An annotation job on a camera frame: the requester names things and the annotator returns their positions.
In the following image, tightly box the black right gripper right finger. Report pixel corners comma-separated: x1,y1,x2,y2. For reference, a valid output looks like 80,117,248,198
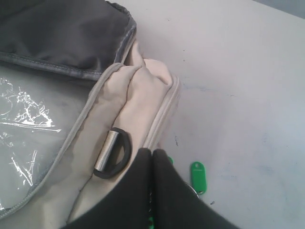
152,149,226,229

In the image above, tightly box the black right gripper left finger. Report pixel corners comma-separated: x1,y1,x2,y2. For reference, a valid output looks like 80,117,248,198
64,148,152,229

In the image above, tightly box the clear plastic wrapped white packet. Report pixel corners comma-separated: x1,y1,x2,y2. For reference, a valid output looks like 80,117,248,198
0,65,93,210

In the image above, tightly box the beige fabric duffel bag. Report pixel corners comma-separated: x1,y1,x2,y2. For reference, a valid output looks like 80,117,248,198
0,0,180,229

